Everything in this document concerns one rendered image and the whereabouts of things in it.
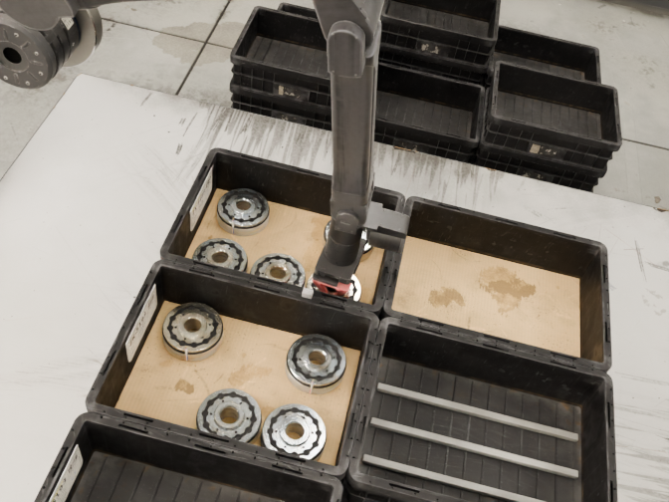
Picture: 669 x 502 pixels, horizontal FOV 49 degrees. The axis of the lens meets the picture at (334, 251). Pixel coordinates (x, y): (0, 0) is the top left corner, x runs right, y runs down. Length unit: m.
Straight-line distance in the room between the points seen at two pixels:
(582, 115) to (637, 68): 1.35
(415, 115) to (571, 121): 0.51
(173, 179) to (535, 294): 0.85
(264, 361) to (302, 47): 1.47
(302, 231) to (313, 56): 1.13
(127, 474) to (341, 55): 0.72
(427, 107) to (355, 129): 1.61
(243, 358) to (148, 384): 0.16
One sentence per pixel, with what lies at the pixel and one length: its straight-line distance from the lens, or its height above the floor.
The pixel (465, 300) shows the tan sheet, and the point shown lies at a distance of 1.44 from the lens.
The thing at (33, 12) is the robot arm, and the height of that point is 1.41.
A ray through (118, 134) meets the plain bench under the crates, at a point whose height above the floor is 0.70.
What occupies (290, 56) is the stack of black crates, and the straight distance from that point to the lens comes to 2.50.
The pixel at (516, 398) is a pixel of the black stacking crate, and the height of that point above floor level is 0.83.
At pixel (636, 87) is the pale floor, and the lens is 3.77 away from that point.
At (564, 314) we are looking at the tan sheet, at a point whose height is 0.83.
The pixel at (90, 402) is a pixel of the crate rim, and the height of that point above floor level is 0.93.
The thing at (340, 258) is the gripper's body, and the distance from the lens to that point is 1.24.
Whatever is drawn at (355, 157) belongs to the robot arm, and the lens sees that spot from 1.02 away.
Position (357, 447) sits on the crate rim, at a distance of 1.12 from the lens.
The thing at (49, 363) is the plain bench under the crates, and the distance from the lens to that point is 1.47.
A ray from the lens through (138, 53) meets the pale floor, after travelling 3.32.
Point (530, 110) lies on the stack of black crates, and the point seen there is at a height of 0.49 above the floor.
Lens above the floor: 1.94
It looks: 50 degrees down
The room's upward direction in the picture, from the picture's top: 11 degrees clockwise
